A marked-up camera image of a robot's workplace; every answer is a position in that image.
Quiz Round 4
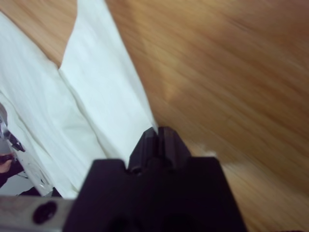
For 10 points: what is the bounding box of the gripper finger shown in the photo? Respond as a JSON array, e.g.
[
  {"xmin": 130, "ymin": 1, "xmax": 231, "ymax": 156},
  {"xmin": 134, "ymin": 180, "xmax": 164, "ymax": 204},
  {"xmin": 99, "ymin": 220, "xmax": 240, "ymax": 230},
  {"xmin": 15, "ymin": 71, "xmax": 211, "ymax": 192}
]
[
  {"xmin": 157, "ymin": 126, "xmax": 192, "ymax": 171},
  {"xmin": 128, "ymin": 127, "xmax": 159, "ymax": 173}
]

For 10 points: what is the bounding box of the white t-shirt with small print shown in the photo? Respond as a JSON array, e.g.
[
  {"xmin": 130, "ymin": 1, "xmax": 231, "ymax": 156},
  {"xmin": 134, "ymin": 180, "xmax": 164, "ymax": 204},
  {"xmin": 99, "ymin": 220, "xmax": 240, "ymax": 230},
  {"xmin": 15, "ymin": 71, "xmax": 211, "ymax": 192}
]
[{"xmin": 0, "ymin": 0, "xmax": 159, "ymax": 198}]

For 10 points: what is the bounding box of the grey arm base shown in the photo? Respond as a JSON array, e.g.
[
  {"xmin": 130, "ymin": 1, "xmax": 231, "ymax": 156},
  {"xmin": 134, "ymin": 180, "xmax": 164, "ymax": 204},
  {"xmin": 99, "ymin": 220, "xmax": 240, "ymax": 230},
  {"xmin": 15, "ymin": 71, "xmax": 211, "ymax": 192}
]
[{"xmin": 0, "ymin": 102, "xmax": 12, "ymax": 155}]

